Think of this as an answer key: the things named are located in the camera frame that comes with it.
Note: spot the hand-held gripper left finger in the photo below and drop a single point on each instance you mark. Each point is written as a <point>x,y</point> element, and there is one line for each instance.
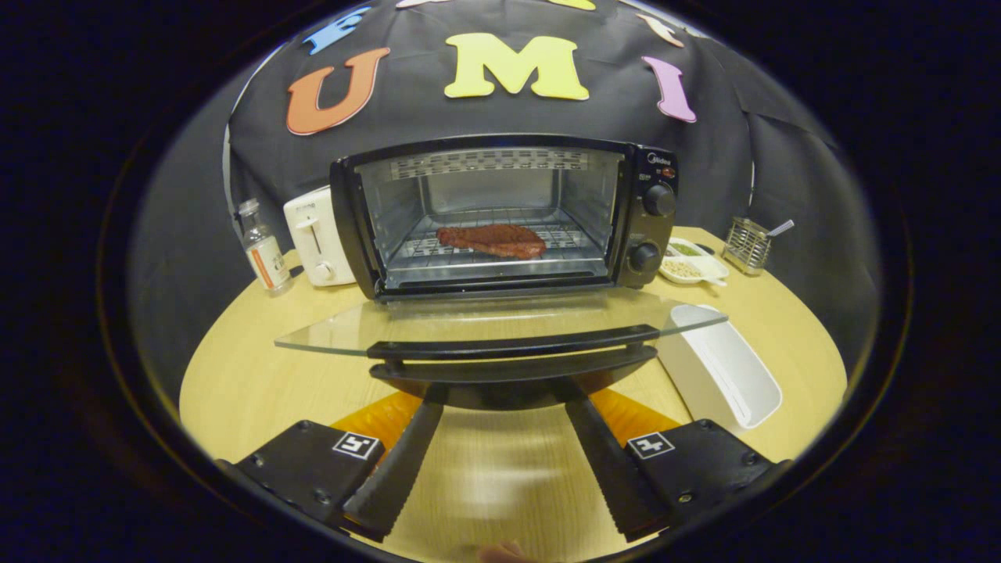
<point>403,469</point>

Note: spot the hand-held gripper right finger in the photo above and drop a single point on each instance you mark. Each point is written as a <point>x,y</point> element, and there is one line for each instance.
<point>606,469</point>

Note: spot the black toaster oven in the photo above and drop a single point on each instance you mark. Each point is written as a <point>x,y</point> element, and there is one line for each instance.
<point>653,227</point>

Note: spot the red raw meat steak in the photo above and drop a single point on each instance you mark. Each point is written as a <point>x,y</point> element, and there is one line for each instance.
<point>496,239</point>

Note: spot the white bread toaster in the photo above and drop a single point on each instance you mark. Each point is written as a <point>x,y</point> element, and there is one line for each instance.
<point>313,234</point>

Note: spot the white rectangular dish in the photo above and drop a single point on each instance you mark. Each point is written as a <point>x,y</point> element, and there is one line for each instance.
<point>727,375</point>

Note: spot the white divided tray of beans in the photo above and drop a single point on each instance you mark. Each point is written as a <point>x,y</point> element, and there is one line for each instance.
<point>692,270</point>

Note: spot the clear plastic bottle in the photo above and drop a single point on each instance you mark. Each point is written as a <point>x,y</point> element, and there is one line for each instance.
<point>264,254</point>

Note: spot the metal spoon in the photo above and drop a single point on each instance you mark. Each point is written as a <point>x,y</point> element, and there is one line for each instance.
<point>782,227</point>

